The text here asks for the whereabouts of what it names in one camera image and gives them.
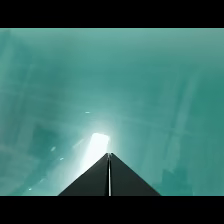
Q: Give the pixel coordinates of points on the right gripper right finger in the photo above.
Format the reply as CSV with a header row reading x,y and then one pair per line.
x,y
128,181

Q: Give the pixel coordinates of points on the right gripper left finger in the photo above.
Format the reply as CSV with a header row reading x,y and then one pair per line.
x,y
91,181

